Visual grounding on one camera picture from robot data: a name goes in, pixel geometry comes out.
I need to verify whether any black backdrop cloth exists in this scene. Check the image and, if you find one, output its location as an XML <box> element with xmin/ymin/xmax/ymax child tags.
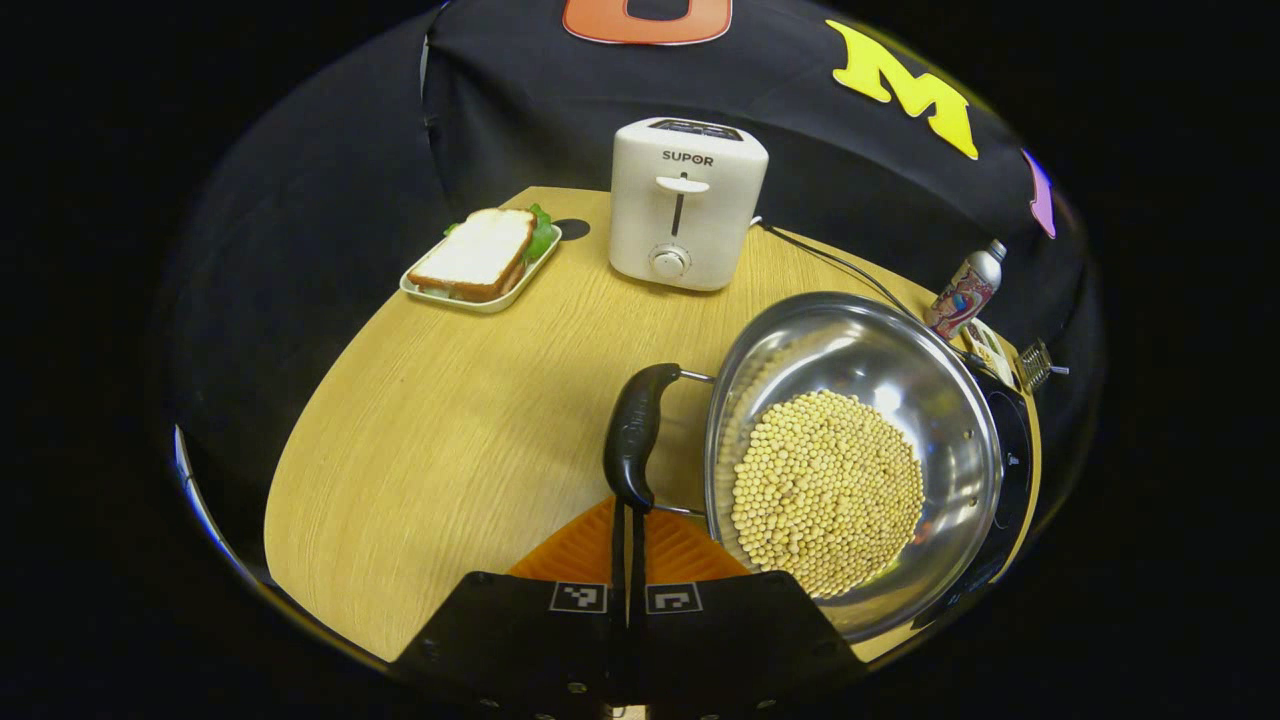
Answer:
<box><xmin>165</xmin><ymin>0</ymin><xmax>1101</xmax><ymax>601</ymax></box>

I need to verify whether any silver spray bottle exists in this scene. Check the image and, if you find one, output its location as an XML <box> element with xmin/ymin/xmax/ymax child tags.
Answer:
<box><xmin>924</xmin><ymin>239</ymin><xmax>1008</xmax><ymax>341</ymax></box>

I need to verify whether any sandwich with lettuce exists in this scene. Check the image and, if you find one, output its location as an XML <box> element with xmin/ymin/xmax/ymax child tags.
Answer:
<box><xmin>408</xmin><ymin>204</ymin><xmax>556</xmax><ymax>303</ymax></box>

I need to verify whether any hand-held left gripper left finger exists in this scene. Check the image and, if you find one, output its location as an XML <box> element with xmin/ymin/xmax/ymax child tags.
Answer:
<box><xmin>390</xmin><ymin>495</ymin><xmax>633</xmax><ymax>720</ymax></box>

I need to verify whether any black induction cooktop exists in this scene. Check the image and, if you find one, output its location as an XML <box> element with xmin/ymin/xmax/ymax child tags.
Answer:
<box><xmin>910</xmin><ymin>350</ymin><xmax>1034</xmax><ymax>631</ymax></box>

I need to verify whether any wire mesh holder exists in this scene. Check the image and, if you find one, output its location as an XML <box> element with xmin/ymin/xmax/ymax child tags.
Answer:
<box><xmin>1017</xmin><ymin>338</ymin><xmax>1053</xmax><ymax>393</ymax></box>

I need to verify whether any white divided bean dish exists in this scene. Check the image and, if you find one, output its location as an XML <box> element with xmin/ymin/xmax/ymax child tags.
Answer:
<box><xmin>962</xmin><ymin>318</ymin><xmax>1016</xmax><ymax>386</ymax></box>

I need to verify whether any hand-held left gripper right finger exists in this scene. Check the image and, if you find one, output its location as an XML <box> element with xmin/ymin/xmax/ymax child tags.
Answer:
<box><xmin>632</xmin><ymin>503</ymin><xmax>871</xmax><ymax>720</ymax></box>

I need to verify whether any white rectangular tray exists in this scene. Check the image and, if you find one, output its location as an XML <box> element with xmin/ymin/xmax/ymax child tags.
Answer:
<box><xmin>399</xmin><ymin>222</ymin><xmax>563</xmax><ymax>315</ymax></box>

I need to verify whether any white toaster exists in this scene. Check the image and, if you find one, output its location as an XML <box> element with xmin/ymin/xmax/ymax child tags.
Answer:
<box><xmin>608</xmin><ymin>117</ymin><xmax>770</xmax><ymax>293</ymax></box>

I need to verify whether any black power cable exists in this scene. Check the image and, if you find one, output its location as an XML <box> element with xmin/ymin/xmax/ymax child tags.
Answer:
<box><xmin>755</xmin><ymin>220</ymin><xmax>986</xmax><ymax>361</ymax></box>

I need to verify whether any steel pot with black handles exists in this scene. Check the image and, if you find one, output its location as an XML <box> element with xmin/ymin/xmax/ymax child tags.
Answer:
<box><xmin>603</xmin><ymin>291</ymin><xmax>1004</xmax><ymax>644</ymax></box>

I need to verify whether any pile of yellow soybeans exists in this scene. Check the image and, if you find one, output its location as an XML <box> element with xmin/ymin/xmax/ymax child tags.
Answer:
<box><xmin>730</xmin><ymin>390</ymin><xmax>926</xmax><ymax>599</ymax></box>

